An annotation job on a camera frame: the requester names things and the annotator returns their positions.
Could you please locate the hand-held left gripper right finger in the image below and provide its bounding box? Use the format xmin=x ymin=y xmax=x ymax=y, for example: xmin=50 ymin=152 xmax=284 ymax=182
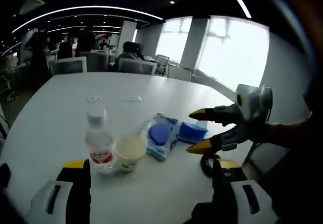
xmin=212 ymin=158 xmax=279 ymax=224

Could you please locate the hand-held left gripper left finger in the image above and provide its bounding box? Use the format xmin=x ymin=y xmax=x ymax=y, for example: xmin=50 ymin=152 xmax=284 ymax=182
xmin=24 ymin=158 xmax=92 ymax=224

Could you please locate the black cable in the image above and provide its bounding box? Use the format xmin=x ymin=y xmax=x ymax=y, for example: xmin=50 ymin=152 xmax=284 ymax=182
xmin=200 ymin=151 xmax=221 ymax=179

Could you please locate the blue cloth pack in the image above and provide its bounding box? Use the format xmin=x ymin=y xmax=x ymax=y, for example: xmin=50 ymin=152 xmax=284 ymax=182
xmin=176 ymin=121 xmax=209 ymax=144

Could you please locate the clear plastic bottle red label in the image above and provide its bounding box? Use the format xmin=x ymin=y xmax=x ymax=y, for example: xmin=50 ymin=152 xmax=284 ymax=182
xmin=84 ymin=101 xmax=115 ymax=175

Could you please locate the blue wet wipes packet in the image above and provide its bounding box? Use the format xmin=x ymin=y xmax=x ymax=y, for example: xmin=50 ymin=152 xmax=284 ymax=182
xmin=146 ymin=113 xmax=179 ymax=162

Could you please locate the white paper cup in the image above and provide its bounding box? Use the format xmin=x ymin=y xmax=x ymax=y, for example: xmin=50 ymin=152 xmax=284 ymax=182
xmin=114 ymin=135 xmax=147 ymax=174

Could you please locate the dark chair beside table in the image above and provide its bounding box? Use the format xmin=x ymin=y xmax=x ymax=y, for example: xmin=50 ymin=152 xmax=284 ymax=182
xmin=243 ymin=141 xmax=291 ymax=180

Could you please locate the white background desk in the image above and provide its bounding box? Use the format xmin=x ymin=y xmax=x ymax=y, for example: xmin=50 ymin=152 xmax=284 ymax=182
xmin=168 ymin=62 xmax=193 ymax=81

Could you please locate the wide window with blinds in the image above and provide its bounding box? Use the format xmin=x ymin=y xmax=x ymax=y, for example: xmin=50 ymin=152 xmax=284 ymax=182
xmin=194 ymin=15 xmax=270 ymax=91

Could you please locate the white table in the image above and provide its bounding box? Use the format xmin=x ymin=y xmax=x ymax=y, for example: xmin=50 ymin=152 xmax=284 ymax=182
xmin=0 ymin=72 xmax=253 ymax=224

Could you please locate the black mesh office chair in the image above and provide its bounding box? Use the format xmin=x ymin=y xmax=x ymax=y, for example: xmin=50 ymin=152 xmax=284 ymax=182
xmin=154 ymin=54 xmax=171 ymax=77

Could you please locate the narrow window with blinds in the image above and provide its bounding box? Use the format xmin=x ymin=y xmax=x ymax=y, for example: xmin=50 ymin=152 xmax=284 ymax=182
xmin=154 ymin=17 xmax=193 ymax=64

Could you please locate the white table outlet cover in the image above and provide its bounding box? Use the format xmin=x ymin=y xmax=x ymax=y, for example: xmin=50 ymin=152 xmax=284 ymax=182
xmin=85 ymin=95 xmax=143 ymax=103

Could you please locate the white chair back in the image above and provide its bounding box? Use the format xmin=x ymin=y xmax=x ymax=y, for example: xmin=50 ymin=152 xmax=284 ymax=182
xmin=48 ymin=56 xmax=88 ymax=76
xmin=117 ymin=58 xmax=157 ymax=76

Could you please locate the curved ceiling light strip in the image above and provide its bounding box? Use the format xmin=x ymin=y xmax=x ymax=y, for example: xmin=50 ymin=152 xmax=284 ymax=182
xmin=11 ymin=5 xmax=164 ymax=33

